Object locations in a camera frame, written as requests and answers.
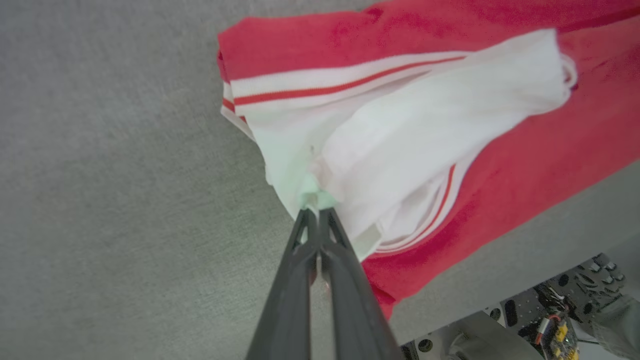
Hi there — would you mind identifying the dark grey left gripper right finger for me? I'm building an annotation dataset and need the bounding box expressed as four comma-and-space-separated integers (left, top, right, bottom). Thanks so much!
319, 207, 404, 360

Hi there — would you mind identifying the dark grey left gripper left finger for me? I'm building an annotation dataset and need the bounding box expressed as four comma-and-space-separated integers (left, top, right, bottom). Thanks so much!
246, 208, 320, 360

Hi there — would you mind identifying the red and white jersey garment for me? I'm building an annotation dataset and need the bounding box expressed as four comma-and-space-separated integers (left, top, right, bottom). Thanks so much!
216, 0, 640, 321

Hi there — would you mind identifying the grey fabric sofa cushion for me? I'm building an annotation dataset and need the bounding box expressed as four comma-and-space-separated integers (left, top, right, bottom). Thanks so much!
0, 0, 640, 346

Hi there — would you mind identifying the circuit board with yellow parts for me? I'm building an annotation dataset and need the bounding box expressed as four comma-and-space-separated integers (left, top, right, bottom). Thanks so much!
534, 311, 582, 360

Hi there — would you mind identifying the grey denim trouser leg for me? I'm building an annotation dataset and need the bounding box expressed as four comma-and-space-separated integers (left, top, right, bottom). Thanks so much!
591, 294, 640, 360

